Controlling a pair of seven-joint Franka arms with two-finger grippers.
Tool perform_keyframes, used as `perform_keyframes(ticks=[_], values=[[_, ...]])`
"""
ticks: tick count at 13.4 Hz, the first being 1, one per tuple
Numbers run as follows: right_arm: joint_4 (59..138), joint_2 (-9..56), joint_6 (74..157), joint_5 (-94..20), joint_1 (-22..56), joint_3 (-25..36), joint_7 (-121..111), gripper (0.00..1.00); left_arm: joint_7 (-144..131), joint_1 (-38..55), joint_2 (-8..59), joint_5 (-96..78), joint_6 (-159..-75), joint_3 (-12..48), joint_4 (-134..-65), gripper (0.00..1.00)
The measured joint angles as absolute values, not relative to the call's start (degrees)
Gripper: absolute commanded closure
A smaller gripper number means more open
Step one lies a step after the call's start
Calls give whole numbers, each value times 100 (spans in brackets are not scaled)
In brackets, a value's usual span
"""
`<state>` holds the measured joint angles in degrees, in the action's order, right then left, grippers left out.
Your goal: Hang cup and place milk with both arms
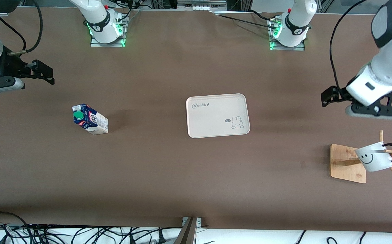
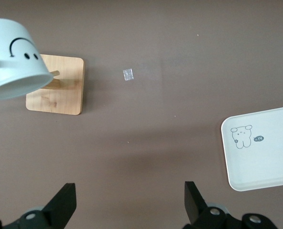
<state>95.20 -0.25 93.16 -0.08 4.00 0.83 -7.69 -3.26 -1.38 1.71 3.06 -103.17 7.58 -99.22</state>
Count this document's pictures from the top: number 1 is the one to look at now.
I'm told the white smiley cup black handle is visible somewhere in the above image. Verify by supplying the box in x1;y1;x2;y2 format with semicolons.
355;141;392;172

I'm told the blue white milk carton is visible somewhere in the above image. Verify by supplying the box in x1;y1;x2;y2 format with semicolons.
72;104;109;135

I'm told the wooden cup rack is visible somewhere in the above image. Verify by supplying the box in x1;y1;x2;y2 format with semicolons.
330;130;392;184

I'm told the cream rabbit print tray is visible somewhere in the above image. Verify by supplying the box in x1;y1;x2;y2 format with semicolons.
186;94;251;139

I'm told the grey power strip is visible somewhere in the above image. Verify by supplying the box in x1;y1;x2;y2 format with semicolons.
177;0;227;11

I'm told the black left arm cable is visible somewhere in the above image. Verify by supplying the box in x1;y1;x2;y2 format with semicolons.
329;0;369;99

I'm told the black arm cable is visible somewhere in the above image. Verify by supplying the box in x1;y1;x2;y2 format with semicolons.
0;0;43;55
329;0;369;99

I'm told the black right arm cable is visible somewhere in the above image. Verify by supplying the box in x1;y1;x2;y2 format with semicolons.
0;0;43;55

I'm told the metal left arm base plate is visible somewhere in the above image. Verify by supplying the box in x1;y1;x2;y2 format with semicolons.
268;19;306;51

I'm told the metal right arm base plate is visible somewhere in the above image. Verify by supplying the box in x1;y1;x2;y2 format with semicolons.
90;14;128;47

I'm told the black cable on table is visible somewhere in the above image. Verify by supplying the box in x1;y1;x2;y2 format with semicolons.
214;9;283;31

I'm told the black floor cable bundle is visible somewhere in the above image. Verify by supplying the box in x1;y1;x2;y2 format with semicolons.
0;211;183;244

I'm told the metal frame bracket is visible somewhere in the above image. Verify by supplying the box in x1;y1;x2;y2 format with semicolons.
174;217;203;244

